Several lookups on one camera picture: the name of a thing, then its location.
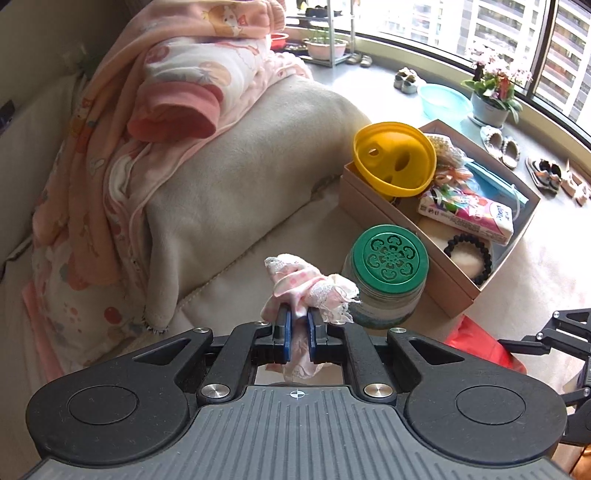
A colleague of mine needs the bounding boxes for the metal shelf rack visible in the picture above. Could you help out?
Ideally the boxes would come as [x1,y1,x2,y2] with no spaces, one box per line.
[285,0,360,68]

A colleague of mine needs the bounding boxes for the pink lace-trimmed cloth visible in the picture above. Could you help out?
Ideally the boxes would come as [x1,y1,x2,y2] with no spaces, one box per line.
[260,253,362,384]

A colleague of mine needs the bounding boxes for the pink planter with sprouts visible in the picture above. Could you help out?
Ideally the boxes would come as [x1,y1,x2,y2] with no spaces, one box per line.
[302,27,350,62]

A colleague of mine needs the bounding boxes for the black white sneakers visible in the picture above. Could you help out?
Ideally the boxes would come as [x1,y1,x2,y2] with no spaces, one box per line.
[525,157,563,193]

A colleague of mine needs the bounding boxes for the white lace fabric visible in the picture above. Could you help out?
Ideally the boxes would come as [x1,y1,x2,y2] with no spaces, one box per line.
[424,133,468,168]

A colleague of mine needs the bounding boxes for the floral tissue pack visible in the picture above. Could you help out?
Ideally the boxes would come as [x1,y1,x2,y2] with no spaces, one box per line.
[417,188,516,246]

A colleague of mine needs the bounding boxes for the orange ribbon bow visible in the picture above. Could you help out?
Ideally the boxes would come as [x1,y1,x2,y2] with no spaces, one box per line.
[433,166,468,191]

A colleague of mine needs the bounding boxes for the pink shoes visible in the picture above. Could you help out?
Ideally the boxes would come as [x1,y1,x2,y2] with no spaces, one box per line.
[560,161,591,206]

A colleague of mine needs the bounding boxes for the black bead bracelet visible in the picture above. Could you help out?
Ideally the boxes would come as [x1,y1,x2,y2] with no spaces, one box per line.
[444,233,493,285]

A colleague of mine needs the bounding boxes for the teal plastic basin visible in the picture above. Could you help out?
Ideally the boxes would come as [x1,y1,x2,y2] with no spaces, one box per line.
[417,83,474,120]

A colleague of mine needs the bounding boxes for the pink printed blanket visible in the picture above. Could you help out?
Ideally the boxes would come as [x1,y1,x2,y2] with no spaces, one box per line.
[22,0,315,385]

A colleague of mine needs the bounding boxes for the pearl decorated slipper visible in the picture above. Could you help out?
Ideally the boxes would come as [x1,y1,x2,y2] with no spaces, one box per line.
[501,136,522,169]
[480,126,508,153]

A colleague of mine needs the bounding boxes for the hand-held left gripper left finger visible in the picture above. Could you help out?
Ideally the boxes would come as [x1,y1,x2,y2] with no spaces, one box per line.
[133,308,293,408]

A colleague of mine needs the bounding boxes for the yellow plastic lid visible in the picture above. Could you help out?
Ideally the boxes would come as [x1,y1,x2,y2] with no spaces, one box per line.
[353,121,437,199]

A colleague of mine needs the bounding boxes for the cardboard box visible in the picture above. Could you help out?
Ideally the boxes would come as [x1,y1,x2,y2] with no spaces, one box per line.
[339,119,542,319]

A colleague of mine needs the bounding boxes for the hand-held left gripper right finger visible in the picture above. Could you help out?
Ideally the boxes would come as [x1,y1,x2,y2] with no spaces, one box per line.
[308,308,465,408]

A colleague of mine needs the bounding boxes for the small beige shoes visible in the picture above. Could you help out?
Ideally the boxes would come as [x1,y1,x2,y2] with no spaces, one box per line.
[393,67,419,94]

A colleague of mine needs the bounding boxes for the glass jar with green lid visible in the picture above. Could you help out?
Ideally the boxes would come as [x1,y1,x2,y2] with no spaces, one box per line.
[342,224,430,330]

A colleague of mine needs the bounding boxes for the white round puff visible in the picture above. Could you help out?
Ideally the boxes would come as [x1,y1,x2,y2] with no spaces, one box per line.
[428,225,493,278]

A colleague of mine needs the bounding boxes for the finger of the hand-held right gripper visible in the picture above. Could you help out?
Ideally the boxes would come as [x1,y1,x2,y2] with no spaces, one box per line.
[498,310,591,357]
[560,388,591,445]

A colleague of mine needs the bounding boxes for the potted pink orchid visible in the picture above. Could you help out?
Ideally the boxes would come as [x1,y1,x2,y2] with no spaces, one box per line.
[461,45,533,128]

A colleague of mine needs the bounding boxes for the window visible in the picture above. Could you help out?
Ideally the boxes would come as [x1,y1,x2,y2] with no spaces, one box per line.
[355,0,591,149]

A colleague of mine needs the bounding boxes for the red plastic bag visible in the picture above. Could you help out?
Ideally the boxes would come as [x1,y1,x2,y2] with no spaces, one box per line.
[445,316,528,376]

